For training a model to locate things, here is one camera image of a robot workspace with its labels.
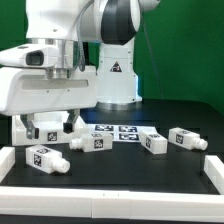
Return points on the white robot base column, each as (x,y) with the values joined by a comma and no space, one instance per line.
(116,80)

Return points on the white left fence bar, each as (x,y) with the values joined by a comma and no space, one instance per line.
(7,161)

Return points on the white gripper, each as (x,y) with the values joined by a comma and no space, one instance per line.
(26,86)

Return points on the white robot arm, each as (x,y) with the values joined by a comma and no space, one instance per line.
(78,54)

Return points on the white front fence bar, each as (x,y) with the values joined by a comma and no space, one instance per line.
(111,204)

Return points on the white right fence bar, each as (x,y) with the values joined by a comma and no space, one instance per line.
(214,169)

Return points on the white fence bar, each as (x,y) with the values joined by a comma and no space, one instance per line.
(7,161)
(111,204)
(214,169)

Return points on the white marker sheet with tags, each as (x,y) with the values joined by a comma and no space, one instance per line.
(122,133)

